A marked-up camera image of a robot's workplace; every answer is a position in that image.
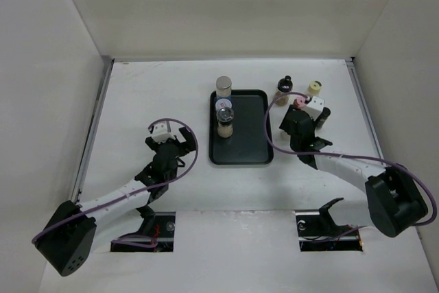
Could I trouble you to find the pink lid glass jar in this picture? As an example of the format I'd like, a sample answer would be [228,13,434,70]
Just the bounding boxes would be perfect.
[293,96,308,109]

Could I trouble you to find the black knob lid spice jar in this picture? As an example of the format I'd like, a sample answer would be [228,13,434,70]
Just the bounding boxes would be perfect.
[275,75,293,106]

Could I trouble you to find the black top grinder bottle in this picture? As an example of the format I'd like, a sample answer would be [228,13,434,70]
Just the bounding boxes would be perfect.
[216,107,234,139]

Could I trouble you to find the tall jar white beads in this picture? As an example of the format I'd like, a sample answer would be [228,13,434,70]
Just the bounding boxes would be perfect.
[215,75,232,99]

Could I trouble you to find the black lid white powder jar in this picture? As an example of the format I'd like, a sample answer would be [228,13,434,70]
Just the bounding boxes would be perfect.
[281,130,290,141]

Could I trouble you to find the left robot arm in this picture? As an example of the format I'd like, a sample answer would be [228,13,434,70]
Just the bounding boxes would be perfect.
[32,119,199,277]

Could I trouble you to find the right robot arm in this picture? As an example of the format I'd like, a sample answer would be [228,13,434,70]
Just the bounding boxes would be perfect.
[280,106,428,237]

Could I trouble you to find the dark brown spice bottle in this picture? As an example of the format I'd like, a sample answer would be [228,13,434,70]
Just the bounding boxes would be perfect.
[316,107,331,129]

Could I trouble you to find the yellow lid bottle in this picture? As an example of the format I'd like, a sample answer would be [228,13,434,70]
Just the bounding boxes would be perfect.
[306,80,322,97]

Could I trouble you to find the black rectangular tray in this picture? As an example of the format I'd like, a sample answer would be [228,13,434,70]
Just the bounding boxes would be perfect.
[209,89,274,165]

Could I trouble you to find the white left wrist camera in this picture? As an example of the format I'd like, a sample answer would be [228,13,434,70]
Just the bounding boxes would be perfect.
[150,121,175,144]

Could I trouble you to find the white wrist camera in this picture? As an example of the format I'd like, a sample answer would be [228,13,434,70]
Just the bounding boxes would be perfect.
[150,121,175,144]
[303,96,325,120]

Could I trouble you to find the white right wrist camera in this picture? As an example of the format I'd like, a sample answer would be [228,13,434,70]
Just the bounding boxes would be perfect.
[303,96,325,120]

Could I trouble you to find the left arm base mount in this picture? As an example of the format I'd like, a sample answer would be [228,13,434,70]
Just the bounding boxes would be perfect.
[110,206,176,253]

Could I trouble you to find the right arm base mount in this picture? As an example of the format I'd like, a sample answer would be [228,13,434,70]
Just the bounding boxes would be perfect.
[295,198,363,252]

